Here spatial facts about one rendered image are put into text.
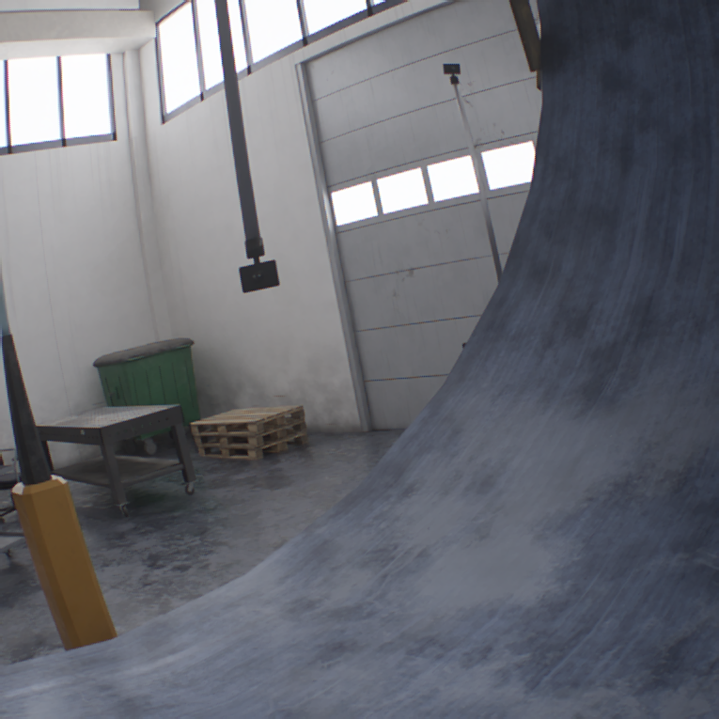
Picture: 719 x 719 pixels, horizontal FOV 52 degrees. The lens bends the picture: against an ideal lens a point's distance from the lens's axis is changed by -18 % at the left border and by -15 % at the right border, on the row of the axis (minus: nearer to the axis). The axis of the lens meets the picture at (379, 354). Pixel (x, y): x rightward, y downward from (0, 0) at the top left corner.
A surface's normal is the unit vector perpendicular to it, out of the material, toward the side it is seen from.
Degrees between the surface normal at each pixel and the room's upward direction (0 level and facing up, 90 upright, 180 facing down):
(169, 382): 94
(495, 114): 90
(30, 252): 90
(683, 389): 25
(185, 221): 90
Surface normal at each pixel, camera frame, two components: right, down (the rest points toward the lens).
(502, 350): -0.54, -0.69
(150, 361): 0.73, 0.00
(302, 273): -0.67, 0.19
